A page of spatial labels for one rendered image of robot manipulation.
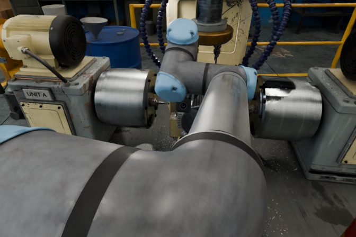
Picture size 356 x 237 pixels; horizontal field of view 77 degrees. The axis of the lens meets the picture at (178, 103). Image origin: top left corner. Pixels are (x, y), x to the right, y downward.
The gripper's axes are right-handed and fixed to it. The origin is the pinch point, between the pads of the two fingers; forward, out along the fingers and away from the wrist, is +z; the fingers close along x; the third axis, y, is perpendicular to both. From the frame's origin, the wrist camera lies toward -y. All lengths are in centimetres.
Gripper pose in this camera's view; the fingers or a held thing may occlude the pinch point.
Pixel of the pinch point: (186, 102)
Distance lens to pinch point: 82.6
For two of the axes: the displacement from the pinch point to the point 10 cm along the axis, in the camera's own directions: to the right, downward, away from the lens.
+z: 0.6, 4.4, 9.0
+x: -9.9, -0.7, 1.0
